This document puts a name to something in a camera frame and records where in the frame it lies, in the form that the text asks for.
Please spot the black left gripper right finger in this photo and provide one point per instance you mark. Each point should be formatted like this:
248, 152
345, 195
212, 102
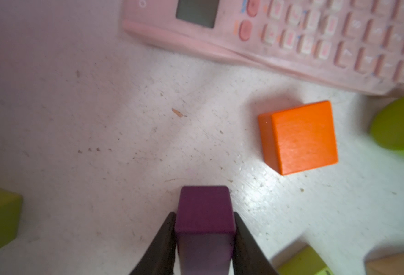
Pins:
248, 258

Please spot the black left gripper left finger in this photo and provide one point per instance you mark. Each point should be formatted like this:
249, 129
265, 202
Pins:
160, 256

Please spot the purple brick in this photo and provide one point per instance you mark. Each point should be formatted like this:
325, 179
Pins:
205, 229

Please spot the light green rectangular block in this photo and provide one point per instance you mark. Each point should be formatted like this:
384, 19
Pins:
305, 262

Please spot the orange small block centre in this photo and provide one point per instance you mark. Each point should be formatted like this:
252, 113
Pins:
299, 139

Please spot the natural wood cylinder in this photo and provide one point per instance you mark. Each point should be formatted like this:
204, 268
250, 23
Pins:
390, 265

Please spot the green cylinder near calculator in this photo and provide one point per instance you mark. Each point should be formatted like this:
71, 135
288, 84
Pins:
387, 127

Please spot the pink calculator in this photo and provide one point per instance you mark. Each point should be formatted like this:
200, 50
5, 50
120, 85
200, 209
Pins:
351, 45

